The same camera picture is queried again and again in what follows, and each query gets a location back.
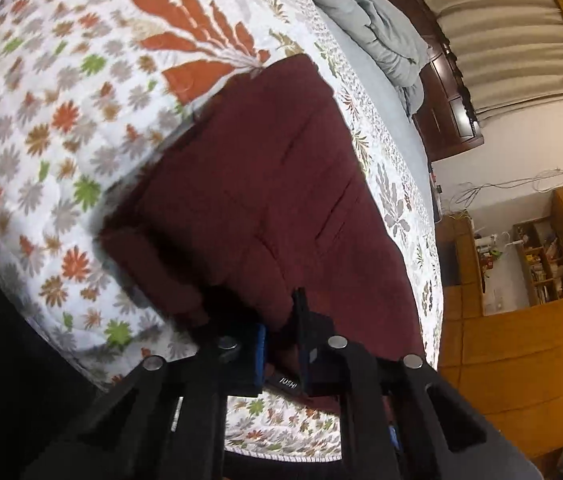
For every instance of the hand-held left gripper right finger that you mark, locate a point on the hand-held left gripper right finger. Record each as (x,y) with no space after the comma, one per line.
(302,360)

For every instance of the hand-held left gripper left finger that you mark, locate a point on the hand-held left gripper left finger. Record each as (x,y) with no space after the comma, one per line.
(260,355)

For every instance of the maroon pants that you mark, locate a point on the maroon pants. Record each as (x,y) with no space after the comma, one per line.
(261,185)

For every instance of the row of shelf books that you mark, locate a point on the row of shelf books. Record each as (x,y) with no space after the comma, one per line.
(546,265)

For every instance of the light blue bed sheet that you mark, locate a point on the light blue bed sheet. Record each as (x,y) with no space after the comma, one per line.
(379,105)

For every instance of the wooden headboard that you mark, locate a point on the wooden headboard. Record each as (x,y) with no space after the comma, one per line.
(444,110)

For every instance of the floral quilted bedspread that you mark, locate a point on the floral quilted bedspread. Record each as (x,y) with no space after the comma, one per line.
(61,110)

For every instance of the grey crumpled blanket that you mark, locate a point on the grey crumpled blanket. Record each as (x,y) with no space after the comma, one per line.
(361,20)

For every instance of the beige curtain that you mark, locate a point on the beige curtain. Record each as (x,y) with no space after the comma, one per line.
(501,35)

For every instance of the wooden wall cabinet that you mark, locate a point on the wooden wall cabinet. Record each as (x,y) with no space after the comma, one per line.
(511,360)

